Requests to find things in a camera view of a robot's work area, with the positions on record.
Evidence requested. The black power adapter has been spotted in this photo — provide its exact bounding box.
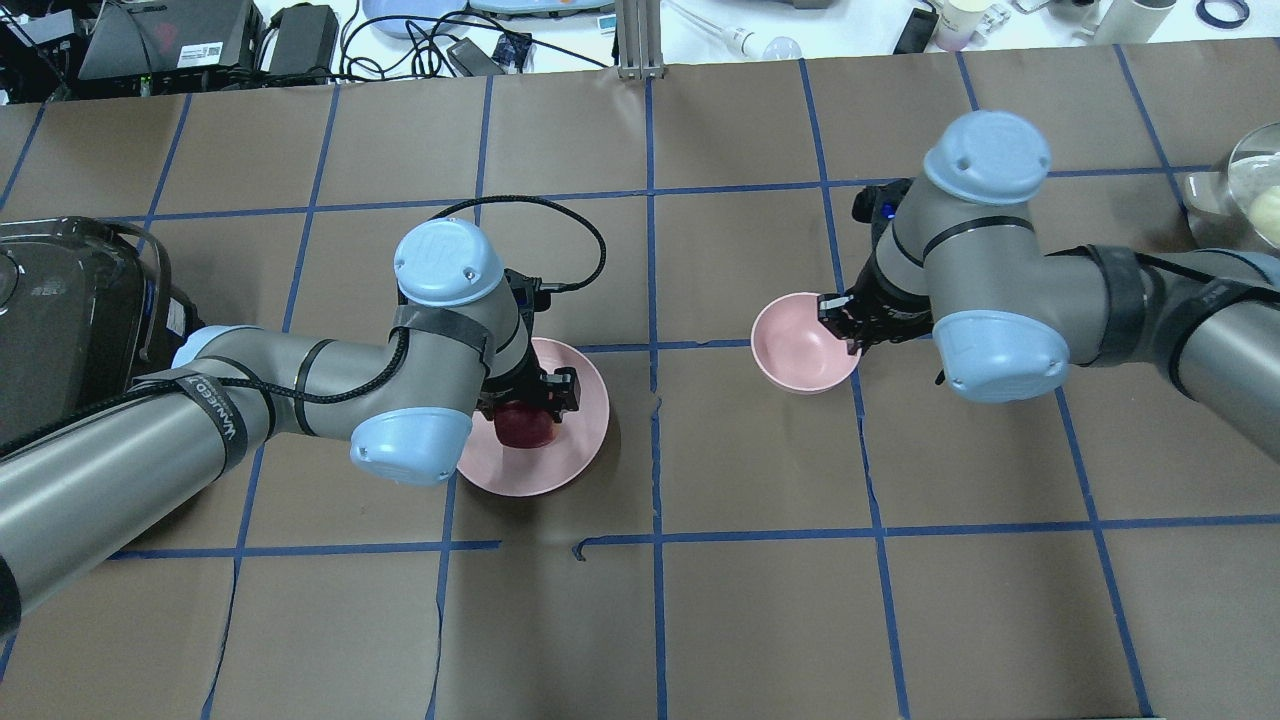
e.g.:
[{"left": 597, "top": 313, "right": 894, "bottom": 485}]
[{"left": 266, "top": 3, "right": 338, "bottom": 85}]

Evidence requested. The glass bowl with fruit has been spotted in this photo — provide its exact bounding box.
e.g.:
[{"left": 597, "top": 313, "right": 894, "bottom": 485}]
[{"left": 1181, "top": 122, "right": 1279, "bottom": 256}]

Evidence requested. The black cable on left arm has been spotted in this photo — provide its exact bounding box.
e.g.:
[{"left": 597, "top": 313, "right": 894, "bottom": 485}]
[{"left": 131, "top": 196, "right": 609, "bottom": 406}]

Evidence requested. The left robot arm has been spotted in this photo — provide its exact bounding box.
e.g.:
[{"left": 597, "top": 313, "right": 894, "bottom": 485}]
[{"left": 1, "top": 217, "right": 582, "bottom": 637}]

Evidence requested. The black appliance with handle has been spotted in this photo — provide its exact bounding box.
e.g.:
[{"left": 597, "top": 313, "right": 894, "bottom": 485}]
[{"left": 1, "top": 217, "right": 204, "bottom": 443}]

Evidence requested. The black laptop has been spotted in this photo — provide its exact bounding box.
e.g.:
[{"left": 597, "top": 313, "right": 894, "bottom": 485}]
[{"left": 78, "top": 1, "right": 262, "bottom": 82}]

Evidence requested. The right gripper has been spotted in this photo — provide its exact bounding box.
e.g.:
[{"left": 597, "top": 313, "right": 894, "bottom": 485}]
[{"left": 818, "top": 265, "right": 934, "bottom": 354}]

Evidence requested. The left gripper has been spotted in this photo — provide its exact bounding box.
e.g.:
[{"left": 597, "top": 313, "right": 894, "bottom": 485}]
[{"left": 477, "top": 345, "right": 581, "bottom": 419}]

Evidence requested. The red apple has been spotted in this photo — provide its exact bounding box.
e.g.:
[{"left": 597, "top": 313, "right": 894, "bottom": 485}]
[{"left": 492, "top": 401, "right": 559, "bottom": 448}]

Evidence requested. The pink plate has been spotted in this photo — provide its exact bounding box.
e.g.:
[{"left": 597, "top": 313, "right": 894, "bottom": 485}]
[{"left": 458, "top": 337, "right": 611, "bottom": 498}]

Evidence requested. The aluminium frame post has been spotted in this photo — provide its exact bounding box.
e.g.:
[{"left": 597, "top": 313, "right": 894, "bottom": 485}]
[{"left": 614, "top": 0, "right": 666, "bottom": 81}]

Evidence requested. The pink bowl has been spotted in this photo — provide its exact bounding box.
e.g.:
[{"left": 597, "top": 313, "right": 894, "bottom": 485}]
[{"left": 750, "top": 292, "right": 861, "bottom": 395}]

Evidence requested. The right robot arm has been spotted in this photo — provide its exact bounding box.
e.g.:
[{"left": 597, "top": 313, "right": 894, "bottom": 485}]
[{"left": 812, "top": 111, "right": 1279, "bottom": 457}]

